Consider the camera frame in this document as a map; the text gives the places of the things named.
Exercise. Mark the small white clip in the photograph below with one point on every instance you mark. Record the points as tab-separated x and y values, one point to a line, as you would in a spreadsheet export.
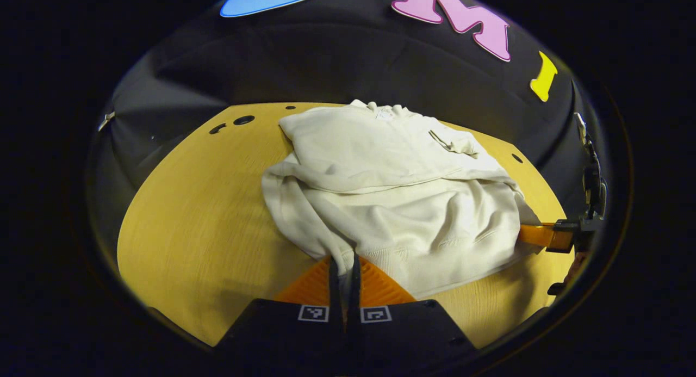
106	120

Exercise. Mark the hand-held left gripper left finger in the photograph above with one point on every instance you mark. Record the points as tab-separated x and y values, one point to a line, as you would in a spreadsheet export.
283	333

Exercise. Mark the black backdrop cloth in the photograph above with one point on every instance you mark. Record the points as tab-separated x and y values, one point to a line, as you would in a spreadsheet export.
326	67

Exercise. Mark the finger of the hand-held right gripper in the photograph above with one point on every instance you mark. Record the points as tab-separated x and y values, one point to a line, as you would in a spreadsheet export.
538	235

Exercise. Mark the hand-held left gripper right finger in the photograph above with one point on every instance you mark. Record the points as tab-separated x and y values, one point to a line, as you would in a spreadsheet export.
408	333

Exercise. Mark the white sweatshirt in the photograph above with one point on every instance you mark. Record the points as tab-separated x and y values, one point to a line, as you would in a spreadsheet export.
408	203

